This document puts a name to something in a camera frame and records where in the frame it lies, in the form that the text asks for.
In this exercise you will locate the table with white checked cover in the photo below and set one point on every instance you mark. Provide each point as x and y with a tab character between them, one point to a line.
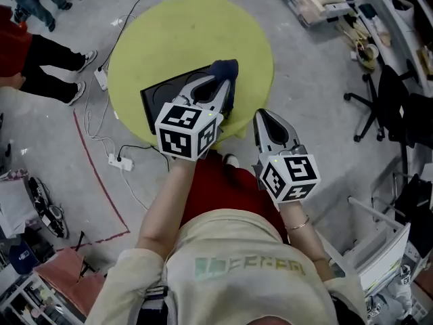
15	205

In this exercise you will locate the white curved desk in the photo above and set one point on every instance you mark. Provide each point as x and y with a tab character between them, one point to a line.
395	22

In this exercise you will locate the round table with green tablecloth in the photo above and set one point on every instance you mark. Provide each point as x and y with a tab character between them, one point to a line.
189	32

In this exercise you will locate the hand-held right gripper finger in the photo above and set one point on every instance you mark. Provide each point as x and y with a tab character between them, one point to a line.
293	135
261	141

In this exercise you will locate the black plastic tray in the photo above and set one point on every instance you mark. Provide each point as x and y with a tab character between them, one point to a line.
159	93

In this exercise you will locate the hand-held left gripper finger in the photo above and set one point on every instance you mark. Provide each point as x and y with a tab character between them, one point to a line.
223	97
184	91

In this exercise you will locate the person's right forearm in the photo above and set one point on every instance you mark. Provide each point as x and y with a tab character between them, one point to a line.
311	249

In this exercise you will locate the white round bowl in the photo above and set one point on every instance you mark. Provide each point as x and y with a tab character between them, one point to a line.
368	56

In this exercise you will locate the open black equipment case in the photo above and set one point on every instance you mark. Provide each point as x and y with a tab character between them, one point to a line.
49	208

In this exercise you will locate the white open cabinet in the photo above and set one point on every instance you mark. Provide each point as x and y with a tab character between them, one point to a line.
385	252

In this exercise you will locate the grey metal equipment rack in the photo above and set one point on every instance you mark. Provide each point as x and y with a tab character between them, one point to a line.
23	303

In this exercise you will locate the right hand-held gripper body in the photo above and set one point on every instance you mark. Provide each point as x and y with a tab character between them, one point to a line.
294	178

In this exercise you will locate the person's left forearm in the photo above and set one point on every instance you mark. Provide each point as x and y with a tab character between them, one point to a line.
162	208

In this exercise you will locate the black office chair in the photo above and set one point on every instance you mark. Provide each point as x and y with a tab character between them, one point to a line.
392	100

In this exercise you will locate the cream printed shirt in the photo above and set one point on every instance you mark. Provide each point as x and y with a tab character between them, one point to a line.
236	289

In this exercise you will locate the white power strip black plug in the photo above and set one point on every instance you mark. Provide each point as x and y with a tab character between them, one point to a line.
121	162

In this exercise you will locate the red skirt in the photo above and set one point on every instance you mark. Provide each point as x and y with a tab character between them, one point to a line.
216	188

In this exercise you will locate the dark blue cloth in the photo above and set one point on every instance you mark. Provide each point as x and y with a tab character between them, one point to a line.
225	69

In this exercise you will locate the red floor tape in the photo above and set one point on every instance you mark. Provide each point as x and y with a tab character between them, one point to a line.
101	185

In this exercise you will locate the dark blue bag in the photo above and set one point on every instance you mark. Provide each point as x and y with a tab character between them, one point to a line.
23	257

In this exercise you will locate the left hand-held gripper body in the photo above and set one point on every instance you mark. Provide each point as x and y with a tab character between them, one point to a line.
176	134

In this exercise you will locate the person's white right shoe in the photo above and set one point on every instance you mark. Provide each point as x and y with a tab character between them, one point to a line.
231	160

